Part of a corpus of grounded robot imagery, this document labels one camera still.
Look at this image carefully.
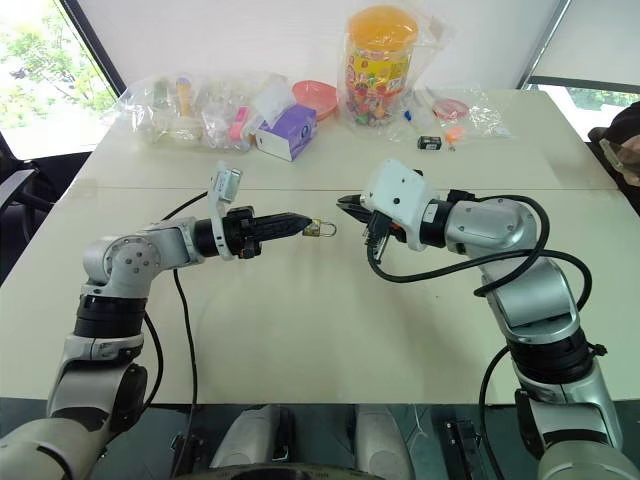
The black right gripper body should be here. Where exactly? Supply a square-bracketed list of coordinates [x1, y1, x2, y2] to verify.
[365, 209, 407, 263]

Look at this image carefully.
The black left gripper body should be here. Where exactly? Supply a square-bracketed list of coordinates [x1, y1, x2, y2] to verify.
[221, 205, 263, 260]

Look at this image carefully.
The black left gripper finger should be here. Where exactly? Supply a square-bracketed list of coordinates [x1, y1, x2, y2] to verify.
[255, 224, 310, 243]
[254, 211, 312, 229]

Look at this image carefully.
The brass padlock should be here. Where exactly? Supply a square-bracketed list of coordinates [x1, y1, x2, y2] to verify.
[302, 218, 338, 240]

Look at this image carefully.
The purple tissue box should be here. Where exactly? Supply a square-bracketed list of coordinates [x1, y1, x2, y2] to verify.
[255, 103, 320, 164]

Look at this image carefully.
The pink plastic bowl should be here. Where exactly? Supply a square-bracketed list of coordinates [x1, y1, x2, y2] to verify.
[291, 79, 339, 122]

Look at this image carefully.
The clear bag of assorted items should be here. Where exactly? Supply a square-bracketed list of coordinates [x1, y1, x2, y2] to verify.
[118, 69, 297, 154]

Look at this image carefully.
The candy jar with orange lid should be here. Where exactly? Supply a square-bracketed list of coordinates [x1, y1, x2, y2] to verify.
[343, 4, 421, 129]

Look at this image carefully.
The red round lid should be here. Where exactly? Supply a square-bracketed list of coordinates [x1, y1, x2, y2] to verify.
[431, 97, 469, 121]

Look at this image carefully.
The clear bag with small parts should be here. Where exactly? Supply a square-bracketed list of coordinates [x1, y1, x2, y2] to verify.
[399, 85, 512, 145]

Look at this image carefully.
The clear bag around candy jar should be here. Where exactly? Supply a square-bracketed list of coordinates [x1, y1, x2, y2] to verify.
[334, 8, 459, 145]

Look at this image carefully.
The white robot leg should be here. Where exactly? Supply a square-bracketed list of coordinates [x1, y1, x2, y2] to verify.
[353, 403, 417, 480]
[208, 403, 297, 472]

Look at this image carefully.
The black office chair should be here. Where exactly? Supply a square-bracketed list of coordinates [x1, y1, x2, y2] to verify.
[0, 130, 57, 287]

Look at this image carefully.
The person with glasses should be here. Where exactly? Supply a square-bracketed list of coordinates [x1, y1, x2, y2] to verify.
[586, 101, 640, 190]

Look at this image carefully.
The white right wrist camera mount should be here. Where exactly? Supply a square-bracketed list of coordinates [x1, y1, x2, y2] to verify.
[360, 159, 437, 252]

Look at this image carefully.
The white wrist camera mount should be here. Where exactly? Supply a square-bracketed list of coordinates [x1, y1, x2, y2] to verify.
[360, 159, 437, 252]
[206, 161, 246, 262]

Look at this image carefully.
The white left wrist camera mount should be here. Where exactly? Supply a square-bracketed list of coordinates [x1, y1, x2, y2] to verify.
[206, 161, 246, 262]

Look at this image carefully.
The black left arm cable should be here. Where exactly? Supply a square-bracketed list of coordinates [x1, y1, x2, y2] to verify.
[142, 191, 211, 480]

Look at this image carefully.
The black bracket under table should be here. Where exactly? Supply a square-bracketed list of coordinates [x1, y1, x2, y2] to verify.
[438, 418, 484, 480]

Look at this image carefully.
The dark window frame post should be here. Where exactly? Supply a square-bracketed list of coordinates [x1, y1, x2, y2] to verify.
[58, 0, 128, 104]
[518, 0, 574, 92]

